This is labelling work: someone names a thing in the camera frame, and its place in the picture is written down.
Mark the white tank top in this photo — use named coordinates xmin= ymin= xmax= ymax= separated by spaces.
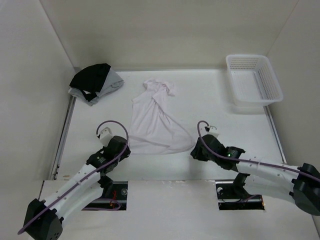
xmin=129 ymin=78 xmax=195 ymax=155

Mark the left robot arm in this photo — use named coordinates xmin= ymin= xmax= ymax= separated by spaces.
xmin=20 ymin=136 xmax=131 ymax=240

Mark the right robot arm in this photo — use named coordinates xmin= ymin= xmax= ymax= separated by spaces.
xmin=190 ymin=134 xmax=320 ymax=216

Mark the grey folded tank top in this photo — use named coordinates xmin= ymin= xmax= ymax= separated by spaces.
xmin=68 ymin=68 xmax=125 ymax=107

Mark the black folded tank top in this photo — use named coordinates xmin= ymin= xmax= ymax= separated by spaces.
xmin=69 ymin=63 xmax=111 ymax=102

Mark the white plastic basket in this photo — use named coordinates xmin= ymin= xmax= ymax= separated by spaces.
xmin=225 ymin=54 xmax=284 ymax=107

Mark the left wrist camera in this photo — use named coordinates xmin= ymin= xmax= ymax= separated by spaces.
xmin=97 ymin=127 xmax=113 ymax=147

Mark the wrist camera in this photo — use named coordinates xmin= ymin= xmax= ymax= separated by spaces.
xmin=97 ymin=127 xmax=113 ymax=147
xmin=204 ymin=125 xmax=219 ymax=138

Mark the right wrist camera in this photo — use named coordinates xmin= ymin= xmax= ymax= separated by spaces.
xmin=204 ymin=125 xmax=219 ymax=138

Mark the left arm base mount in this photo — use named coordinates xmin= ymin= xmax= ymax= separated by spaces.
xmin=83 ymin=176 xmax=129 ymax=211

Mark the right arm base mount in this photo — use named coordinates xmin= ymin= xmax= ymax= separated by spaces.
xmin=215 ymin=173 xmax=265 ymax=211

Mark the left aluminium table rail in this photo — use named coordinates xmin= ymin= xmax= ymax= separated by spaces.
xmin=47 ymin=93 xmax=76 ymax=180

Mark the aluminium table rail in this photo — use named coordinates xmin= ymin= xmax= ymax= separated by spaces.
xmin=263 ymin=106 xmax=287 ymax=163
xmin=47 ymin=93 xmax=76 ymax=180

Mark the right aluminium table rail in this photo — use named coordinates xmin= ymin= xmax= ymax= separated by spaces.
xmin=263 ymin=106 xmax=287 ymax=163

